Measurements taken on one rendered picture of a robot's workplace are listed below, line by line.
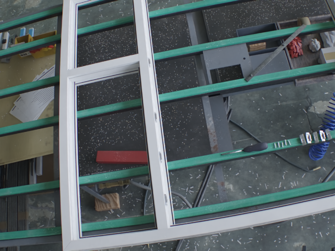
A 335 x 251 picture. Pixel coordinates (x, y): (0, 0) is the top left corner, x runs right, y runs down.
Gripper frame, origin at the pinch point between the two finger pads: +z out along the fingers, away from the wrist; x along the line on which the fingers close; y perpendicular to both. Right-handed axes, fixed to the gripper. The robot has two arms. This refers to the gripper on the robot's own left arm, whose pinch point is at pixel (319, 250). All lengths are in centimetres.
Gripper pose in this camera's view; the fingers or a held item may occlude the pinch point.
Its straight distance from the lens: 169.5
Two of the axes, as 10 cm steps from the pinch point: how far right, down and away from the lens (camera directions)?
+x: -9.5, -0.2, 3.1
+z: 3.1, 0.0, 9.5
